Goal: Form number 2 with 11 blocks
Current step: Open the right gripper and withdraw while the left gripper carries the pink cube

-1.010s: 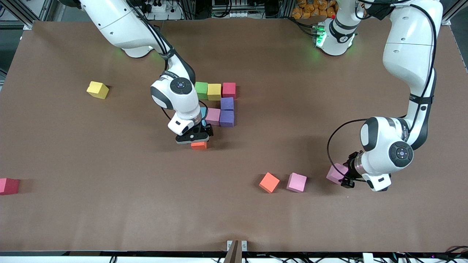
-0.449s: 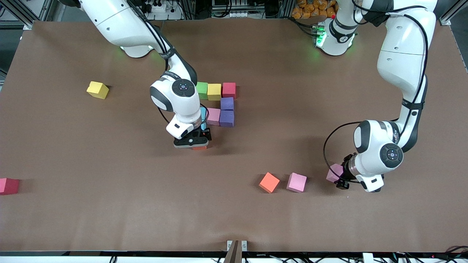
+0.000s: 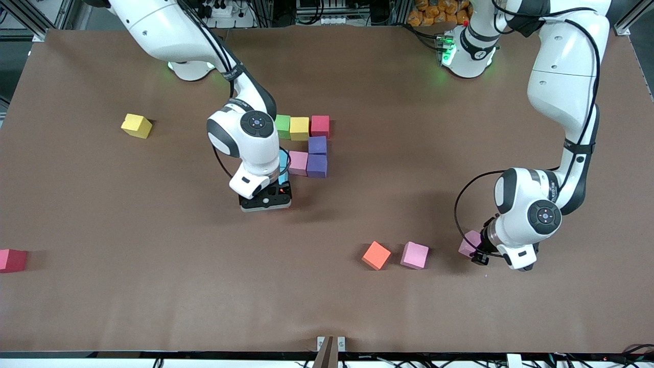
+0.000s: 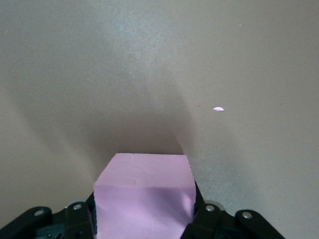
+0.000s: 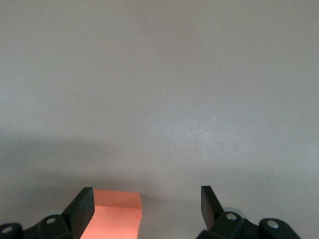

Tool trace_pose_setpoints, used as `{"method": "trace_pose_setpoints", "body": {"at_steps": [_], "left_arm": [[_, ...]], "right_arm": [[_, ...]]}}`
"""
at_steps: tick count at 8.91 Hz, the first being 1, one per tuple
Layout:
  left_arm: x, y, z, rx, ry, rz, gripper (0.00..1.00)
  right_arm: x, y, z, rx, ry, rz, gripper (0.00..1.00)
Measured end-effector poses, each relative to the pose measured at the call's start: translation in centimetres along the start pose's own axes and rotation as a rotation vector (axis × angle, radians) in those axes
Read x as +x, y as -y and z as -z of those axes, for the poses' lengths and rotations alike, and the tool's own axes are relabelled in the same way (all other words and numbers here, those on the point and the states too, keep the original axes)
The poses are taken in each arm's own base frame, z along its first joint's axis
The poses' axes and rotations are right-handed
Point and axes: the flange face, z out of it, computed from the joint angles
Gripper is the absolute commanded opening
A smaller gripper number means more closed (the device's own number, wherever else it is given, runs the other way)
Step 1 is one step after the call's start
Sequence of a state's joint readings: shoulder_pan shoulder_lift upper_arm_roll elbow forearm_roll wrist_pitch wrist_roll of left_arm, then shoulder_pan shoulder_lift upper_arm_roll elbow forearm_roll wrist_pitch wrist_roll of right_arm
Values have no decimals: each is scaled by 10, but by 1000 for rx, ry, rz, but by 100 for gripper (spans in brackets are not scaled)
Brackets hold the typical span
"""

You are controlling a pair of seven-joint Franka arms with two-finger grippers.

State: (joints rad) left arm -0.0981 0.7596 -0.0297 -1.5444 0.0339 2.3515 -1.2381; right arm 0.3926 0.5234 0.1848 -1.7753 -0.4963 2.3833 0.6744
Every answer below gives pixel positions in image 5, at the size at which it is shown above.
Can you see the orange foam cube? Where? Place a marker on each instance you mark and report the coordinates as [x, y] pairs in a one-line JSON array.
[[117, 216]]

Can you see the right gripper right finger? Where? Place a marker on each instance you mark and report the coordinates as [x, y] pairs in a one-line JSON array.
[[211, 211]]

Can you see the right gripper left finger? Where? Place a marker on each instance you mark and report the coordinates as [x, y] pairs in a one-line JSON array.
[[77, 216]]

